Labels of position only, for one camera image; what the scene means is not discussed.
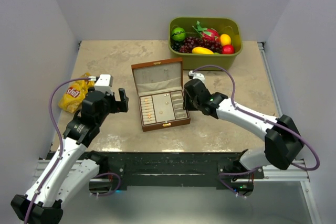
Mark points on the brown jewelry box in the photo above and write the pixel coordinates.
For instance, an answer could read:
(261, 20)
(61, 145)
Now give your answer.
(159, 87)

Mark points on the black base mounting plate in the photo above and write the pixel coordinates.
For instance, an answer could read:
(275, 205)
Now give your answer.
(121, 170)

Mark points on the brown ring earring tray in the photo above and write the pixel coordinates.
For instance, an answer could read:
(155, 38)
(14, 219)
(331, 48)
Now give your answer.
(151, 103)

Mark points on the green toy melon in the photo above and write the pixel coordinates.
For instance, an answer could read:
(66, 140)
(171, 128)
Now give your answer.
(178, 34)

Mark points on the green plastic fruit bin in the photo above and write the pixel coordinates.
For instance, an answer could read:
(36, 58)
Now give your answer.
(222, 25)

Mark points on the yellow toy mango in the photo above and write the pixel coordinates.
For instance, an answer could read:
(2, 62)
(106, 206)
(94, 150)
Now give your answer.
(202, 51)

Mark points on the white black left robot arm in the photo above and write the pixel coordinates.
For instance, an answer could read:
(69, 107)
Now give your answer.
(44, 202)

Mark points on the yellow potato chips bag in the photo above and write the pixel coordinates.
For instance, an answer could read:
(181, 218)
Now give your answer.
(75, 94)

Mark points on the purple toy grapes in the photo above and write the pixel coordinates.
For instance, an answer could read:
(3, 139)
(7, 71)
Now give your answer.
(187, 45)

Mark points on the yellow orange toy lemon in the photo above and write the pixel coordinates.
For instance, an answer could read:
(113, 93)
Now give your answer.
(225, 39)

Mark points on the red toy apple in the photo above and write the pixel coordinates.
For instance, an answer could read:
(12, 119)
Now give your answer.
(228, 49)

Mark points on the pink toy dragon fruit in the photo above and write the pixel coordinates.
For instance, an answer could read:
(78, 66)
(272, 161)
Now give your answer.
(208, 34)

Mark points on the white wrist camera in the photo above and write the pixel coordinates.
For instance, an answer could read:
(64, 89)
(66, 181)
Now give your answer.
(195, 75)
(104, 83)

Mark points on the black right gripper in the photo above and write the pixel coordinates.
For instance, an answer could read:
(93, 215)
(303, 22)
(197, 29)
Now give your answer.
(186, 105)

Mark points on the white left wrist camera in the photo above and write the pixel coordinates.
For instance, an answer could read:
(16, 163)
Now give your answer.
(104, 83)

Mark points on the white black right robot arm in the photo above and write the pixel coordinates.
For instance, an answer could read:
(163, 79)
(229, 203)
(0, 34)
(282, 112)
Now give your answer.
(280, 135)

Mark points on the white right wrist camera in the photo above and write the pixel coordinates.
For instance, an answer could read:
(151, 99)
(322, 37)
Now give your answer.
(195, 75)

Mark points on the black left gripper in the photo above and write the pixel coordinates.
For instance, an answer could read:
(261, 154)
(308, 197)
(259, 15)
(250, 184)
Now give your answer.
(122, 106)

